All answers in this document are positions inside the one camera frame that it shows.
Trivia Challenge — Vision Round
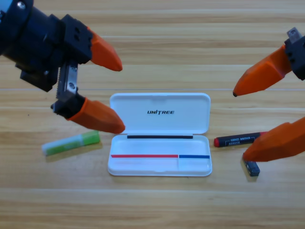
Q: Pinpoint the white Unitree pencil case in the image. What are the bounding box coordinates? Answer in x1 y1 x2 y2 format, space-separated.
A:
107 92 213 177

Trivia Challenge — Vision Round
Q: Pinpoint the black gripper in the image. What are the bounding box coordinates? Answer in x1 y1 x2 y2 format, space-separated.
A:
233 26 305 97
0 5 123 120

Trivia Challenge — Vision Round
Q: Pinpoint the red black marker pen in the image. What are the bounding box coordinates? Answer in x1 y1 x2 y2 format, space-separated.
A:
213 131 269 148

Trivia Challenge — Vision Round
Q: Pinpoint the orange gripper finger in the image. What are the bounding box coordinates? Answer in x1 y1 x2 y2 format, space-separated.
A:
67 97 126 135
242 116 305 163

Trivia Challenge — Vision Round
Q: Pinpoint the black eraser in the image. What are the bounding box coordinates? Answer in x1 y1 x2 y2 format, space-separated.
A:
243 157 260 177

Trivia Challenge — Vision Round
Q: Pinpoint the green white highlighter pen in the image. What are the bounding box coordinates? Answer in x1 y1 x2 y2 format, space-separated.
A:
41 130 101 157

